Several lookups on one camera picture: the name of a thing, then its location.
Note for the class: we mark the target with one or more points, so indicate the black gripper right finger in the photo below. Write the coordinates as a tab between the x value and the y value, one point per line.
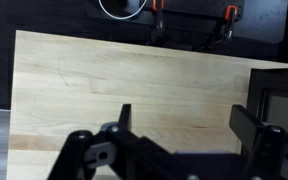
265	145

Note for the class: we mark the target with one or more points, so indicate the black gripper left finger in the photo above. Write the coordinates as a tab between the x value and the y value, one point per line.
128	156

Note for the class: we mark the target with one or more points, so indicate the black red microwave oven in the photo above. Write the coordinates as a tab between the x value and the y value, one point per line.
268	96

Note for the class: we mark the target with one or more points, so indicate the orange black clamp right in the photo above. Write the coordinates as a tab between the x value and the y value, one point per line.
225	26

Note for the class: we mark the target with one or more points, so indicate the orange black clamp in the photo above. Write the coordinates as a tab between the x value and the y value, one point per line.
158	31
225	26

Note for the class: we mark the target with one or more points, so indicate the orange black clamp left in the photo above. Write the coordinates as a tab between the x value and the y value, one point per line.
158	31

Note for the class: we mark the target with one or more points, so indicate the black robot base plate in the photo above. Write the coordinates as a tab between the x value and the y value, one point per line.
198	16

